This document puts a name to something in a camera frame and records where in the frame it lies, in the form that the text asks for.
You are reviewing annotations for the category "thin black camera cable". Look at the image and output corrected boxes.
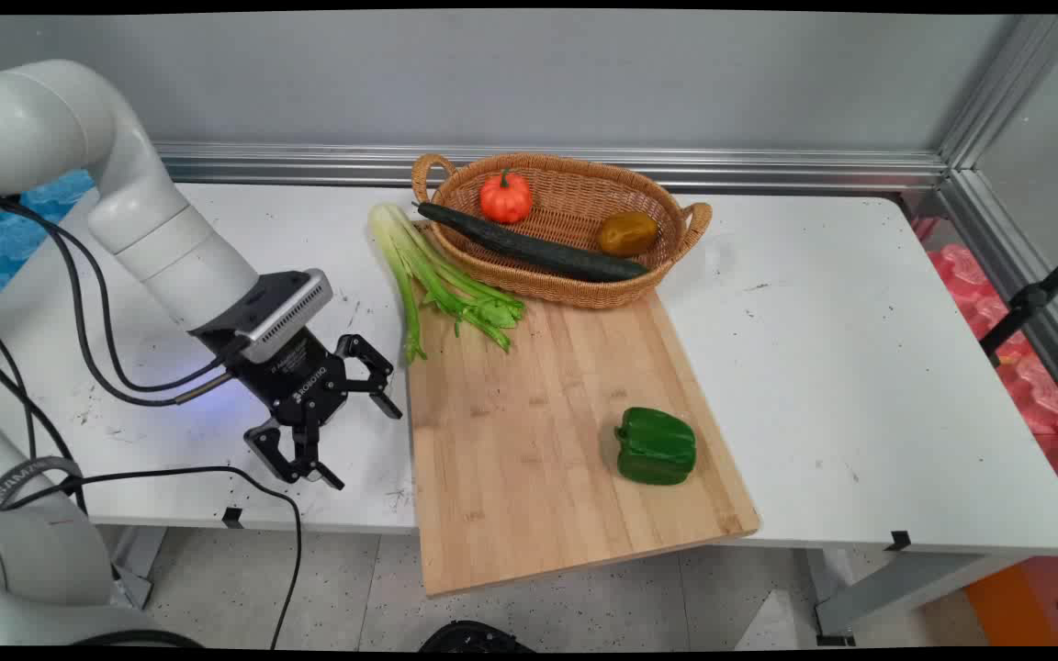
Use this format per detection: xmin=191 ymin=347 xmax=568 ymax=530
xmin=28 ymin=216 xmax=227 ymax=394

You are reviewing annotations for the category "woven wicker basket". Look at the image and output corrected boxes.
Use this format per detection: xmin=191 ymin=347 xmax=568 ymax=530
xmin=411 ymin=152 xmax=714 ymax=310

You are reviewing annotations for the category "orange toy pumpkin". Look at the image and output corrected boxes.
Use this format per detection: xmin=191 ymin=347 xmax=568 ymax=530
xmin=479 ymin=169 xmax=534 ymax=225

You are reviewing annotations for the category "angled aluminium frame rail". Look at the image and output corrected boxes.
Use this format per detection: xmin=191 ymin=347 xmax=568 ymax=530
xmin=937 ymin=14 xmax=1058 ymax=428

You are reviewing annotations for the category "black velcro cable strap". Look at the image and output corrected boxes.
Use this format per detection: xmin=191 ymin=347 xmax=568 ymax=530
xmin=0 ymin=456 xmax=85 ymax=515

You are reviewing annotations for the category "green celery bunch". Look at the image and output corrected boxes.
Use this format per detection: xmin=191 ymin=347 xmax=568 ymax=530
xmin=367 ymin=202 xmax=527 ymax=365

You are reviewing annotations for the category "orange floor object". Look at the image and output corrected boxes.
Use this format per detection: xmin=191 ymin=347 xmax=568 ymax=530
xmin=963 ymin=558 xmax=1058 ymax=648

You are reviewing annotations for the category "blue foam padding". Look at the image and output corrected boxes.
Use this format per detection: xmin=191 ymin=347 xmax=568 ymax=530
xmin=0 ymin=169 xmax=96 ymax=324

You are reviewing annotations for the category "pink foam padding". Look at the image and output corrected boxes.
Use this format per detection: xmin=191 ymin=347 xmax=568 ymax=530
xmin=926 ymin=242 xmax=1058 ymax=437

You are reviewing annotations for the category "black cable on floor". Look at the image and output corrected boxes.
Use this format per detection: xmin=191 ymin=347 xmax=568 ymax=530
xmin=0 ymin=466 xmax=304 ymax=650

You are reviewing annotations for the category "black tripod stand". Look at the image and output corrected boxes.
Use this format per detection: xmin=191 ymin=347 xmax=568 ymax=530
xmin=979 ymin=236 xmax=1058 ymax=368

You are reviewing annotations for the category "black round floor object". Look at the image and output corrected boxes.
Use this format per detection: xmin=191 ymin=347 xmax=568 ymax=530
xmin=418 ymin=620 xmax=537 ymax=654

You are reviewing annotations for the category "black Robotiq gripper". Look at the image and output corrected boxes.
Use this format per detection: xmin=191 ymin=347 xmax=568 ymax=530
xmin=233 ymin=329 xmax=404 ymax=492

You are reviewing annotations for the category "grey table leg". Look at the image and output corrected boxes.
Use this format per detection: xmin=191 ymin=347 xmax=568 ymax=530
xmin=805 ymin=547 xmax=1030 ymax=647
xmin=105 ymin=525 xmax=169 ymax=612

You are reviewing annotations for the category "horizontal aluminium frame rail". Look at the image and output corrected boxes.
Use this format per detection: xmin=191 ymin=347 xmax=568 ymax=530
xmin=151 ymin=140 xmax=951 ymax=195

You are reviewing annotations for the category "dark green cucumber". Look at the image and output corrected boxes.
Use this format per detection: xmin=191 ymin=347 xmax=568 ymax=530
xmin=415 ymin=201 xmax=651 ymax=284

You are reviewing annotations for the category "green bell pepper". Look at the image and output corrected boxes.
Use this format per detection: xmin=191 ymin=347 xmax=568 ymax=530
xmin=614 ymin=407 xmax=698 ymax=487

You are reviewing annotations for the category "yellow-brown toy potato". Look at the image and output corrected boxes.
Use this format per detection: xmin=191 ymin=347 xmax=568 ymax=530
xmin=597 ymin=211 xmax=660 ymax=258

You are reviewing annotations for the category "thick black gripper cable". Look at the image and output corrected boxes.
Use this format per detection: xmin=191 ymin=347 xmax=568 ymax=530
xmin=0 ymin=195 xmax=238 ymax=408

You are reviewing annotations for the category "bamboo cutting board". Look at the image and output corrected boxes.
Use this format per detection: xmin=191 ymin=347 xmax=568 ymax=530
xmin=405 ymin=220 xmax=761 ymax=599

